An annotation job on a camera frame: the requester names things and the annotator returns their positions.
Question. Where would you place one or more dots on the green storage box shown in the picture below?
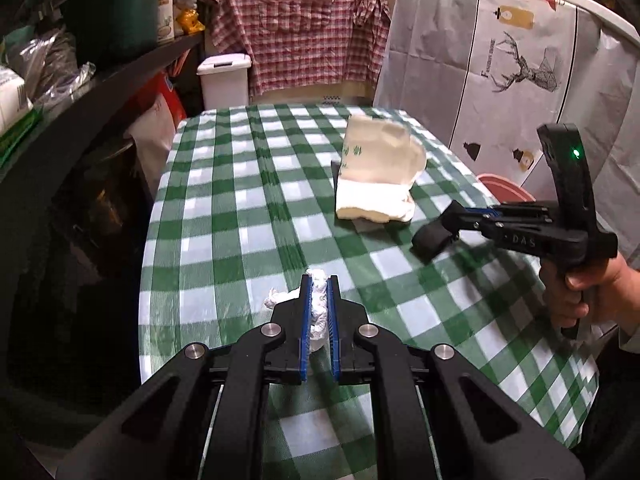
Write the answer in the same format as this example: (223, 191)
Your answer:
(110, 15)

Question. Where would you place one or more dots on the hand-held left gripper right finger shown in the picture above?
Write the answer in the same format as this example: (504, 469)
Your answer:
(334, 330)

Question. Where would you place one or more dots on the green checkered tablecloth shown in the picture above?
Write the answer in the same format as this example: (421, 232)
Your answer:
(240, 200)

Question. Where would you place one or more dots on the cardboard box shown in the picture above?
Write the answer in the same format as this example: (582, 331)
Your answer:
(310, 95)

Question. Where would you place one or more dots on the black shelf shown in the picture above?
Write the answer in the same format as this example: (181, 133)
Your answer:
(125, 67)

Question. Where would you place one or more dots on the red plaid shirt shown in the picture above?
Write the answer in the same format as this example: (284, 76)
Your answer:
(300, 35)

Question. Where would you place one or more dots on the deer printed cloth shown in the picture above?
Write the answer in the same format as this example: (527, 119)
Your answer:
(500, 35)

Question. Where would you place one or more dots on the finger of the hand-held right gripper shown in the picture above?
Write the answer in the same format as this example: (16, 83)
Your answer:
(520, 211)
(470, 221)

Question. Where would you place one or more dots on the orange red shopping bag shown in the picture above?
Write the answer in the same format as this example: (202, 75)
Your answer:
(165, 92)

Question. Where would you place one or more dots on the yellow snack bag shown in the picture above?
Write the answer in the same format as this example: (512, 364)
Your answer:
(191, 21)

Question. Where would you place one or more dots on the person's right hand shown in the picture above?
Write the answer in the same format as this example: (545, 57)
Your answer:
(610, 290)

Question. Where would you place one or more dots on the pink plastic basin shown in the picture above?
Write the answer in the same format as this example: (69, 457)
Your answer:
(505, 190)

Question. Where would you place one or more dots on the white lidded bin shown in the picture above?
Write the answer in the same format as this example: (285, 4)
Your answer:
(222, 85)

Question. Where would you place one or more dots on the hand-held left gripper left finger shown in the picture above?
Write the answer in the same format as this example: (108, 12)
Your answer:
(305, 330)

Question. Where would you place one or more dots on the white box with red print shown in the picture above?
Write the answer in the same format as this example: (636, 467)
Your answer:
(155, 135)

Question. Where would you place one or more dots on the black packet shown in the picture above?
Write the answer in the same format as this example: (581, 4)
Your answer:
(431, 239)

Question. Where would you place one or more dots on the white tissue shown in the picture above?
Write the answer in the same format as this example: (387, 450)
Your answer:
(318, 310)

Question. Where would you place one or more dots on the cream cloth bag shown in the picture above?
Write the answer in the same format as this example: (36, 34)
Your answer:
(375, 170)

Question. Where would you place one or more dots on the white label bottle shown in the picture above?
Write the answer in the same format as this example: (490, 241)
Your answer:
(166, 22)

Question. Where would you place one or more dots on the white green package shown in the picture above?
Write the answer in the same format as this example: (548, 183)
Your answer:
(15, 105)

